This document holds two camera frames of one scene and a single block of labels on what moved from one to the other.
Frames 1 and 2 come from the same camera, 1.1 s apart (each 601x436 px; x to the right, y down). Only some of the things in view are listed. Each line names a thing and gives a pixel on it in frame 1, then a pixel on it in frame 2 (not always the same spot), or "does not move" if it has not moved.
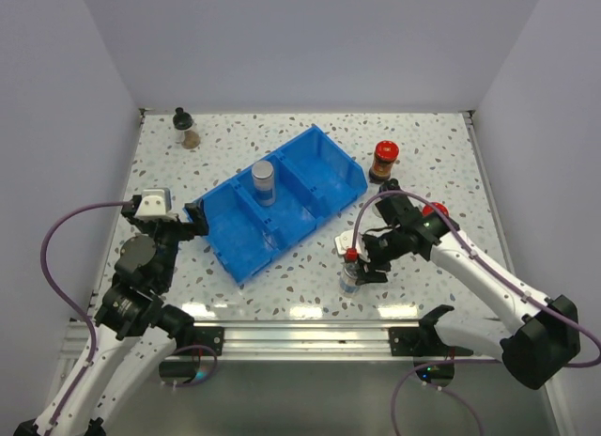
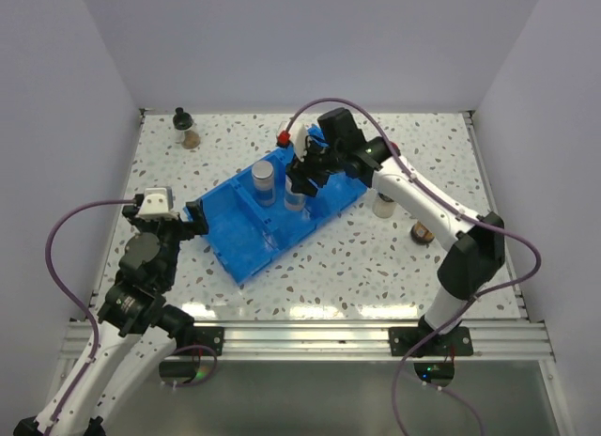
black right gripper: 367,271 -> 300,181
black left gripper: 198,225 does not move
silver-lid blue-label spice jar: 264,179 does not move
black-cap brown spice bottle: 182,123 does not move
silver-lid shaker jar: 347,281 -> 293,201
